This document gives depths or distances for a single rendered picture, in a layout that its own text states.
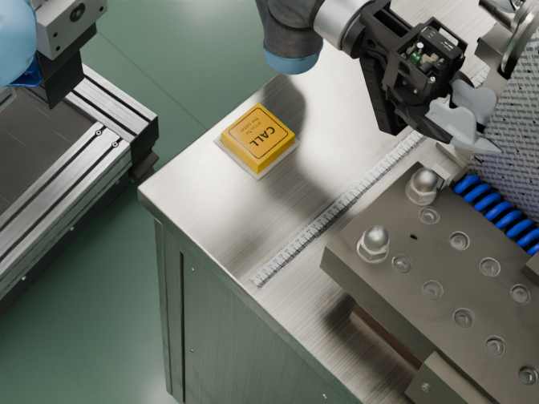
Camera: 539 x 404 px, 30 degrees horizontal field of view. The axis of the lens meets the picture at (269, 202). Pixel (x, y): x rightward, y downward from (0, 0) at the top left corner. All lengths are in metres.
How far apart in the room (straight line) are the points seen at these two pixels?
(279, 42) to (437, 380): 0.46
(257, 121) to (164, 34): 1.26
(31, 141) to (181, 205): 0.92
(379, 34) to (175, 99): 1.35
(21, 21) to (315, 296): 0.47
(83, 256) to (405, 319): 1.25
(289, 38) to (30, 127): 1.02
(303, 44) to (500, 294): 0.39
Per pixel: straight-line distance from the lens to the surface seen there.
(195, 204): 1.28
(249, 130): 1.31
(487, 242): 1.16
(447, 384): 1.10
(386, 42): 1.13
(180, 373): 1.82
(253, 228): 1.27
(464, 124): 1.12
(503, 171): 1.16
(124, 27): 2.57
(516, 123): 1.09
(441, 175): 1.16
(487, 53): 1.18
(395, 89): 1.15
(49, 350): 2.18
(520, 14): 1.04
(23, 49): 1.12
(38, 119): 2.18
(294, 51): 1.27
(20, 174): 2.12
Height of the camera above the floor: 2.03
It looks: 62 degrees down
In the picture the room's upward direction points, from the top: 9 degrees clockwise
